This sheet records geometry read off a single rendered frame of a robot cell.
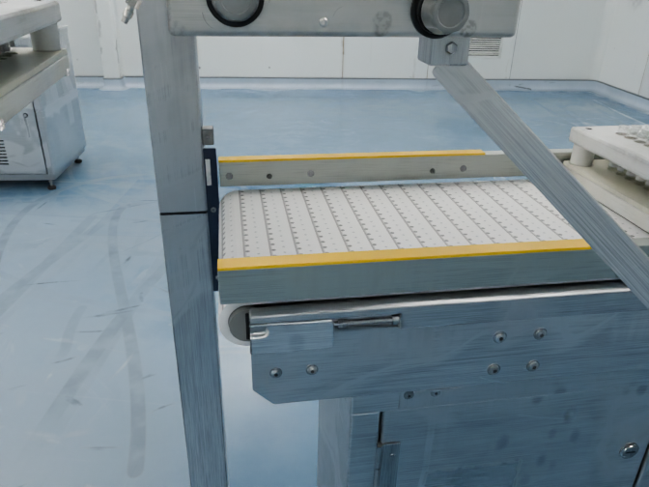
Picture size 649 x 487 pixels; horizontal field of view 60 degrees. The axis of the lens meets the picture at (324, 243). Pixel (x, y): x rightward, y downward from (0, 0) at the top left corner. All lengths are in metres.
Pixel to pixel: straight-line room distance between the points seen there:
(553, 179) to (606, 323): 0.20
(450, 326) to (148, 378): 1.33
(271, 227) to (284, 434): 0.99
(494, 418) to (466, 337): 0.18
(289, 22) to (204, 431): 0.70
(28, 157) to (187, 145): 2.55
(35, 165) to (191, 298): 2.49
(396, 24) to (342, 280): 0.20
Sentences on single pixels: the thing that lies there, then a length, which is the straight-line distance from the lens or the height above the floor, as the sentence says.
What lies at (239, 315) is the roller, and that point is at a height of 0.82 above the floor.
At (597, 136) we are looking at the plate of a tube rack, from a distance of 0.77.
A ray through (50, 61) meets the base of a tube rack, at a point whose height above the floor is 0.99.
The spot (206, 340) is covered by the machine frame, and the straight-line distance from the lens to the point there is 0.84.
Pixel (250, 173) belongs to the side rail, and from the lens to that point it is 0.70.
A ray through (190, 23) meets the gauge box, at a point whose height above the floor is 1.05.
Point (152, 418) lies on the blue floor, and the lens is 1.63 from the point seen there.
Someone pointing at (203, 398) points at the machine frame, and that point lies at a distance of 0.90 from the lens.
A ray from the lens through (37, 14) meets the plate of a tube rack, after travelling 0.59.
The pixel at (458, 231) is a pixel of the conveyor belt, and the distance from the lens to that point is 0.62.
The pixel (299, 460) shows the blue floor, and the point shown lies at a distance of 1.48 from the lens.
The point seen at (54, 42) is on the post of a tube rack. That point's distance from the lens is 0.66.
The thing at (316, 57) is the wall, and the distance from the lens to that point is 5.75.
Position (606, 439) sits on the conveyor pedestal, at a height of 0.58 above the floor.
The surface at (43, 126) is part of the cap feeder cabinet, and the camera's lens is 3.16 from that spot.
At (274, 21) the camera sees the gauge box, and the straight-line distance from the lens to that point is 0.36.
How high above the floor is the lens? 1.08
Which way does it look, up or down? 26 degrees down
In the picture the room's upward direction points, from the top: 1 degrees clockwise
